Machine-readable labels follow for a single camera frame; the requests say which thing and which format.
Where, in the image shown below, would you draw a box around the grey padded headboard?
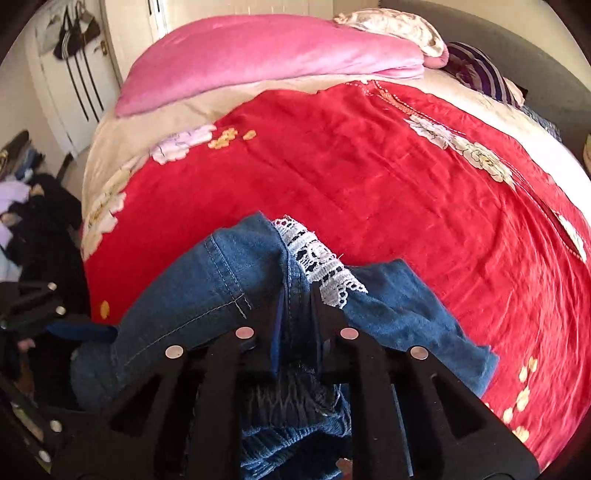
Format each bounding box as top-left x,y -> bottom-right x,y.
380,1 -> 590,160

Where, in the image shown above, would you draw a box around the red floral bed cover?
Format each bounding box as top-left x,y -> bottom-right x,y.
82,79 -> 590,466

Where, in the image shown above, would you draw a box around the cream bed sheet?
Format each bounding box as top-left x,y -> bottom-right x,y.
81,70 -> 590,219

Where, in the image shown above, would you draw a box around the cream wardrobe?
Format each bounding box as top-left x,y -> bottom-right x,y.
100,0 -> 334,83

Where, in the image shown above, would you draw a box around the clothes heap by wall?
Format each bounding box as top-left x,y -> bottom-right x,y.
0,129 -> 84,287

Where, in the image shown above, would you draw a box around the pink folded quilt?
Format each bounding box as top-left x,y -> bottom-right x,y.
115,14 -> 449,117

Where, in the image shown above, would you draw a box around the white door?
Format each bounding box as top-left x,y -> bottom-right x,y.
25,1 -> 119,155

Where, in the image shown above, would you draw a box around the hanging bags on door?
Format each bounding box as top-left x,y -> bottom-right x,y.
36,1 -> 104,122

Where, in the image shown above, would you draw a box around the blue denim pants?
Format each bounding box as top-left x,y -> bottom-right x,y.
71,214 -> 499,479

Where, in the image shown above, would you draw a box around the floral cream pillow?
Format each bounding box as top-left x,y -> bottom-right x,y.
332,8 -> 447,58

